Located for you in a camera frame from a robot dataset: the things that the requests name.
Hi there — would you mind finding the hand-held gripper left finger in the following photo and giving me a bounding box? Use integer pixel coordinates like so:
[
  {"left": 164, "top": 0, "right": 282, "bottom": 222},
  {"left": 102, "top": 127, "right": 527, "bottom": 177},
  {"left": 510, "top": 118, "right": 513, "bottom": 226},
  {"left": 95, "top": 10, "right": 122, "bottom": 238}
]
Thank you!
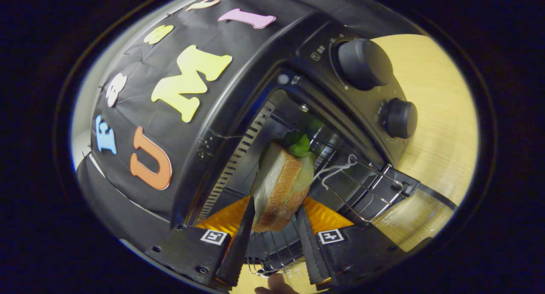
[{"left": 145, "top": 196, "right": 256, "bottom": 288}]

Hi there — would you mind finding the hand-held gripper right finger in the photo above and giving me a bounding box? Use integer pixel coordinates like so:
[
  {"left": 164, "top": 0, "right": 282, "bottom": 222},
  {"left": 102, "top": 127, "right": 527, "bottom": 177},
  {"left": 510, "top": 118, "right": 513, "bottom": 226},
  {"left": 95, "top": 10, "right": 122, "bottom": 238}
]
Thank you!
[{"left": 295, "top": 196, "right": 406, "bottom": 286}]

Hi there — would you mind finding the lettuce sandwich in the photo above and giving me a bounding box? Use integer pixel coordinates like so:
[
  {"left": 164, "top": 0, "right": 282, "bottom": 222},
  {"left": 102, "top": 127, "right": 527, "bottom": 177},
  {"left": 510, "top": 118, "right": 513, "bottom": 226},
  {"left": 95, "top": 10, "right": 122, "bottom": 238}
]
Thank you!
[{"left": 251, "top": 132, "right": 317, "bottom": 233}]

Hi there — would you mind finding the black toaster oven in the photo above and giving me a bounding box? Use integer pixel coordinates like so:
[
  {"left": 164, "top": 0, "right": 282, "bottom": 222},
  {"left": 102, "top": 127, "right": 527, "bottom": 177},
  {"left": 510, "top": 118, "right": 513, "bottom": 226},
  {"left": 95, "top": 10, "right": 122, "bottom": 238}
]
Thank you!
[{"left": 170, "top": 10, "right": 459, "bottom": 282}]

